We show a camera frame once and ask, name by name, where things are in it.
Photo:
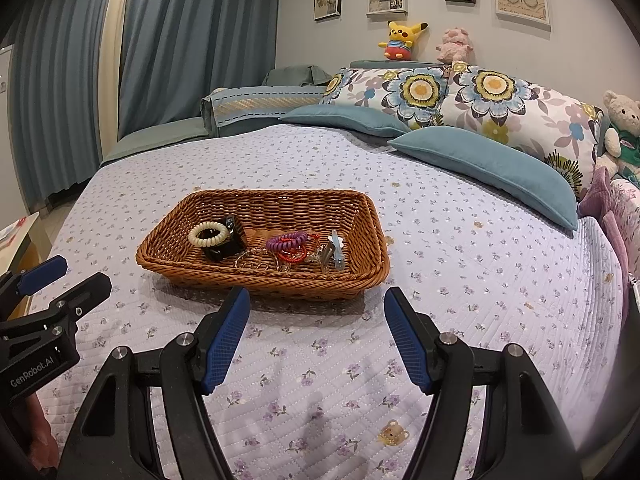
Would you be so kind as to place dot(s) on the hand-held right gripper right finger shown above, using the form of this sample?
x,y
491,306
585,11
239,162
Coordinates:
x,y
407,340

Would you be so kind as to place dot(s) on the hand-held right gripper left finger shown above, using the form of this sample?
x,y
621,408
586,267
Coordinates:
x,y
227,340

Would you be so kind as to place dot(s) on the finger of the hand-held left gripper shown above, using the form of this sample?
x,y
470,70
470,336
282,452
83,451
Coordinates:
x,y
85,290
42,271

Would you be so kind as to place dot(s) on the black hair clip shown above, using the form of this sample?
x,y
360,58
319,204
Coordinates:
x,y
227,250

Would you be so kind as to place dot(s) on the light blue hair clip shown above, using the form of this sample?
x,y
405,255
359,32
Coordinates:
x,y
338,255

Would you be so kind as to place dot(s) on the metal keys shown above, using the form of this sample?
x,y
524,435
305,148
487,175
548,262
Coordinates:
x,y
326,254

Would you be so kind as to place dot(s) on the brown wicker basket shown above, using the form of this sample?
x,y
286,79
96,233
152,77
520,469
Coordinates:
x,y
325,210

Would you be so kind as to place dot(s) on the person's left hand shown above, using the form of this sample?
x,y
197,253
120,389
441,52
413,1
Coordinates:
x,y
35,430

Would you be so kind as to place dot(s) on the wooden side table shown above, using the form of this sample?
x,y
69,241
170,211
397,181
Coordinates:
x,y
17,240

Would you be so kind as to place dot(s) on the yellow bear hair clip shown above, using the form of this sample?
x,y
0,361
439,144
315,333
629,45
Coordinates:
x,y
393,432

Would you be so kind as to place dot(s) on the green bed sheet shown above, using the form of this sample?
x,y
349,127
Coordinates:
x,y
150,142

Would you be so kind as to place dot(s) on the large blue pillow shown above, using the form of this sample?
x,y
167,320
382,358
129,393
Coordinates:
x,y
490,170

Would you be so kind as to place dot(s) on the small blue pillow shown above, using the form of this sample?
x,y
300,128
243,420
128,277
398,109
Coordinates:
x,y
350,120

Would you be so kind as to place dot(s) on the beige curtain strip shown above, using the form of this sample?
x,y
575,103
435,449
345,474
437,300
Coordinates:
x,y
120,50

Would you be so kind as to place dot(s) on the folded green blanket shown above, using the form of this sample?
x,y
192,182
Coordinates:
x,y
260,105

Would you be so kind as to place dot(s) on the floral pillow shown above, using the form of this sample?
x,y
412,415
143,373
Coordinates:
x,y
400,90
525,105

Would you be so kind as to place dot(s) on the pink purple blanket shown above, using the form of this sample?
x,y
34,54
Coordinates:
x,y
615,200

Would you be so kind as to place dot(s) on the green cloth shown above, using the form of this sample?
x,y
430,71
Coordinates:
x,y
295,75

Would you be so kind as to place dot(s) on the blue curtain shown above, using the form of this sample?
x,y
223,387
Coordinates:
x,y
200,35

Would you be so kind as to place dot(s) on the pink plush toy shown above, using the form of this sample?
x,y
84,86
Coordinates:
x,y
454,46

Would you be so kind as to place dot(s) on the white teddy bear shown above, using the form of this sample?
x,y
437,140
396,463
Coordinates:
x,y
620,130

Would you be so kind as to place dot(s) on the yellow plush toy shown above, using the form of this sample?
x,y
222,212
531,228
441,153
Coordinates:
x,y
400,40

